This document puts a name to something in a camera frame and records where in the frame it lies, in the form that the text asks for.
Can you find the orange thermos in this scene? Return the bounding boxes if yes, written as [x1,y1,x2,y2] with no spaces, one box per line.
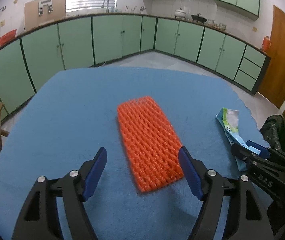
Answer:
[261,35,271,52]

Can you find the black trash bag bin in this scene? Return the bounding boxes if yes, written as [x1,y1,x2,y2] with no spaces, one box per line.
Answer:
[260,115,285,153]

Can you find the blue table mat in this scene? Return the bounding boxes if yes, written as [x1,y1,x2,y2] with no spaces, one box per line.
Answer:
[0,66,265,239]

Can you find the light blue wipes pack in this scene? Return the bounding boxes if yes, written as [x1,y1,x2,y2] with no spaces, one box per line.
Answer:
[215,107,262,172]

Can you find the cardboard box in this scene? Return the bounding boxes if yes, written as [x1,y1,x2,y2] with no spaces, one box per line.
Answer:
[24,0,66,31]

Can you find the green lower cabinets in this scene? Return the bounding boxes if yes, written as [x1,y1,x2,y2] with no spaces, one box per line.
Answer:
[0,14,270,115]

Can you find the orange foam net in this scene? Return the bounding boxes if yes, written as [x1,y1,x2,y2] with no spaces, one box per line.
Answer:
[117,96,184,193]

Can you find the red basin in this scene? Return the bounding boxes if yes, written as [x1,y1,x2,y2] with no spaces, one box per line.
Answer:
[0,29,17,46]

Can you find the white pot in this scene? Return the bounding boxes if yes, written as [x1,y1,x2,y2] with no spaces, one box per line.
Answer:
[174,8,187,20]

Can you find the black wok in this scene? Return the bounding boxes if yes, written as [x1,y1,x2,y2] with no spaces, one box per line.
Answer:
[191,14,207,24]

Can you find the faucet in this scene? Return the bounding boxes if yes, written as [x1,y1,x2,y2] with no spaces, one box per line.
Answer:
[102,0,109,14]

